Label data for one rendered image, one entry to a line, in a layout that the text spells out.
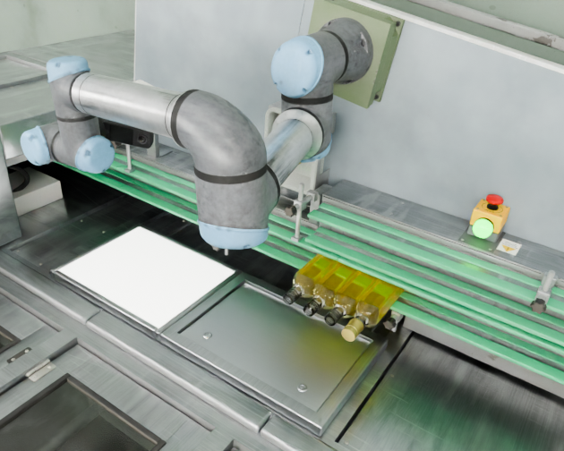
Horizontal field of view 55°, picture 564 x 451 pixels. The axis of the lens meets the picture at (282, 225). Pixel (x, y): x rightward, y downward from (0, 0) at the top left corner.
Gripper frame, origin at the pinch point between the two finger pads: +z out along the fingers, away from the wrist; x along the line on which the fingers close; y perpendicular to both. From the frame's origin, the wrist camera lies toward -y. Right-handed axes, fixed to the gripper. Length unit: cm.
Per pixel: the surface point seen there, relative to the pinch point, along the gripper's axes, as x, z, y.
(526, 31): -26, 89, -61
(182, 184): 32.4, 17.9, 6.6
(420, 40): -28, 34, -47
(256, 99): 3.4, 34.1, -5.1
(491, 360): 35, 21, -95
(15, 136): 24, -10, 47
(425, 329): 37, 21, -77
